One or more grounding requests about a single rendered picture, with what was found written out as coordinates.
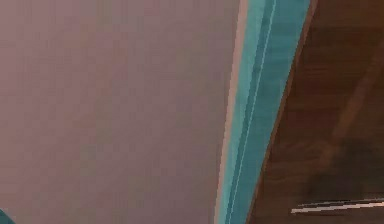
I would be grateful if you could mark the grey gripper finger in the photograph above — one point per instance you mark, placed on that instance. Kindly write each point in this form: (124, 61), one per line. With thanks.
(353, 201)
(336, 208)

